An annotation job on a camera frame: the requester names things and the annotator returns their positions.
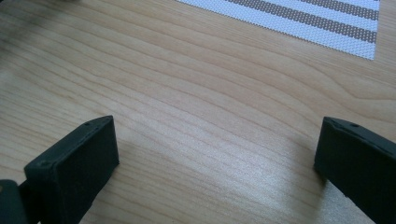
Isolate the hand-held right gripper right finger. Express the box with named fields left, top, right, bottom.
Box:
left=314, top=116, right=396, bottom=224

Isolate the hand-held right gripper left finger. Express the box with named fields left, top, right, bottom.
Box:
left=19, top=115, right=120, bottom=224

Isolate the white and brown striped placemat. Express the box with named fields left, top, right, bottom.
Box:
left=175, top=0, right=381, bottom=61

